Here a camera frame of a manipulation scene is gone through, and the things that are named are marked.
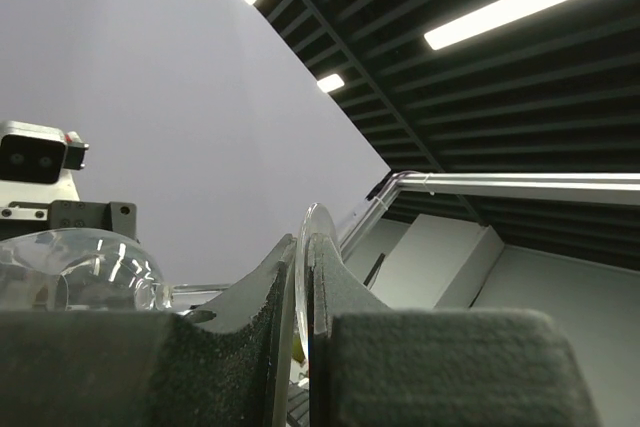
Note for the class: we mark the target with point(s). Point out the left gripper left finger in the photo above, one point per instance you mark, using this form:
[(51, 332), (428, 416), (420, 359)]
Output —
[(141, 384)]

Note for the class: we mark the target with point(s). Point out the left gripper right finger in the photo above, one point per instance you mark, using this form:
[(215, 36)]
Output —
[(371, 365)]

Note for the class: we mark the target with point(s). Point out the clear wine glass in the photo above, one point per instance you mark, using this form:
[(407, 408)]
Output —
[(65, 290)]

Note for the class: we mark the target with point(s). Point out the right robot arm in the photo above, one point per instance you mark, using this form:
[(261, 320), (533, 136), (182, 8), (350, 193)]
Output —
[(24, 218)]

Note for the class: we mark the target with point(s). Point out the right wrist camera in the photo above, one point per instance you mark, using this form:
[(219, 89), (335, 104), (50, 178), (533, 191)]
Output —
[(38, 162)]

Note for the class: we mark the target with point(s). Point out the aluminium frame bar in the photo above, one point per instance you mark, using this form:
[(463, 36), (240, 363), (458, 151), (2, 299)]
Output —
[(594, 188)]

